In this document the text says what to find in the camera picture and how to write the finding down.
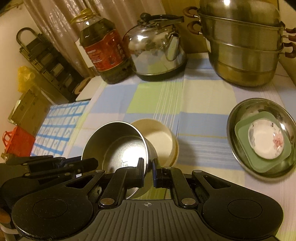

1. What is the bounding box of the small steel bowl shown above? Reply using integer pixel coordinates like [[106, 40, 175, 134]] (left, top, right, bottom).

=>
[[81, 121, 158, 199]]

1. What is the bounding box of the person's left hand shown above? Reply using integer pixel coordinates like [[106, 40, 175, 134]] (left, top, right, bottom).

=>
[[0, 208, 11, 224]]

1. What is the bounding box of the curtain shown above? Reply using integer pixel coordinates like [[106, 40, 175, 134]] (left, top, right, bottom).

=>
[[24, 1, 165, 77]]

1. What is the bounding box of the cardboard box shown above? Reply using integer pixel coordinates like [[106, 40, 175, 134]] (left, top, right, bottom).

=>
[[8, 89, 52, 137]]

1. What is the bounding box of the cooking oil bottle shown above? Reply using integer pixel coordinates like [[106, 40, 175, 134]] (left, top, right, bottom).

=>
[[71, 8, 132, 84]]

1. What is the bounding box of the stacked steel steamer pot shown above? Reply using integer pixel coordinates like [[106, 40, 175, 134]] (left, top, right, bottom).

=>
[[183, 1, 295, 87]]

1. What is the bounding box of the white wooden chair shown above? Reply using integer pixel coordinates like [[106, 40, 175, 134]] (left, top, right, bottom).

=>
[[75, 39, 103, 101]]

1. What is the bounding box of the black folded rack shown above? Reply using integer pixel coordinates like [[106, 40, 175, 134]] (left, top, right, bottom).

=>
[[16, 27, 84, 102]]

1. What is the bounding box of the checked pastel tablecloth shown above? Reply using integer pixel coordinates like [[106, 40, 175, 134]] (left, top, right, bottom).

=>
[[62, 53, 295, 240]]

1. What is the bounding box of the cream plastic bowl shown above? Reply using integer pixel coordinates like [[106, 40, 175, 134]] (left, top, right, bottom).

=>
[[132, 118, 179, 167]]

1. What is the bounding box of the white floral shallow dish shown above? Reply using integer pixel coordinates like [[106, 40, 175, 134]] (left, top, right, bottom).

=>
[[248, 118, 285, 160]]

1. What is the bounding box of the blue white patterned cloth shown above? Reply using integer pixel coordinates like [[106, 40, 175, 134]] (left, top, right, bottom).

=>
[[31, 100, 89, 157]]

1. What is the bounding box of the large steel plate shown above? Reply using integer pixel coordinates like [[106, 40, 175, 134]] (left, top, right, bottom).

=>
[[227, 98, 295, 181]]

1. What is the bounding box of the green square plastic plate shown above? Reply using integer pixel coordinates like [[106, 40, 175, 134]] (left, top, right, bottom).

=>
[[234, 111, 292, 173]]

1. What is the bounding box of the steel kettle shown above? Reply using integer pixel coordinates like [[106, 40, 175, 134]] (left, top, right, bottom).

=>
[[123, 13, 187, 81]]

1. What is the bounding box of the red shopping bag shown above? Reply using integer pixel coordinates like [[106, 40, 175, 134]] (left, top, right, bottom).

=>
[[2, 126, 35, 157]]

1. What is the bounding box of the yellow plastic bag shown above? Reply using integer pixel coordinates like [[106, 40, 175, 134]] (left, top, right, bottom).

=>
[[18, 66, 36, 93]]

